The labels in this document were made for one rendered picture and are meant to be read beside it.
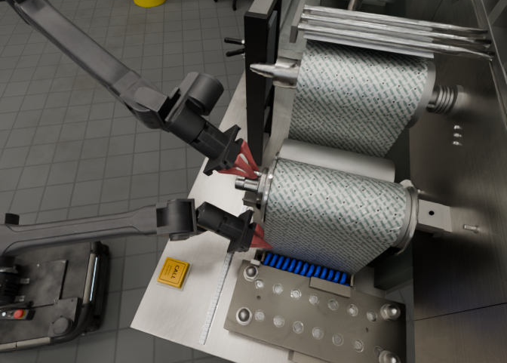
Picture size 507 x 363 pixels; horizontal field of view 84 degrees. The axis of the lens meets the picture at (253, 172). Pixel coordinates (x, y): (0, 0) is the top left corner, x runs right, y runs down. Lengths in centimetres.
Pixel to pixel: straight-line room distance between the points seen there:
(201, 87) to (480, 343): 56
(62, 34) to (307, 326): 79
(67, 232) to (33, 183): 190
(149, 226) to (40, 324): 126
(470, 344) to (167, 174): 193
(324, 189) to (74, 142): 233
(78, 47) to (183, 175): 157
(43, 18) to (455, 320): 90
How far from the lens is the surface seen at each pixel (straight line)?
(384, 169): 69
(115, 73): 60
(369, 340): 77
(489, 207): 54
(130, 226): 64
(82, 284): 177
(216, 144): 53
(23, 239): 73
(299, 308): 74
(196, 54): 312
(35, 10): 77
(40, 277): 187
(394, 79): 63
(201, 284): 88
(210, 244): 91
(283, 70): 65
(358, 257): 67
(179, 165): 219
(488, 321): 52
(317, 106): 63
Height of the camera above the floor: 176
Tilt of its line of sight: 58 degrees down
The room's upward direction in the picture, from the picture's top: straight up
